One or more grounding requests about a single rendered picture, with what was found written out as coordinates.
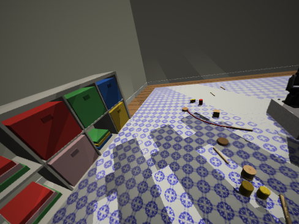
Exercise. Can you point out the round wooden disc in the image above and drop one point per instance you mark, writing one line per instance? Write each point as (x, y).
(223, 141)

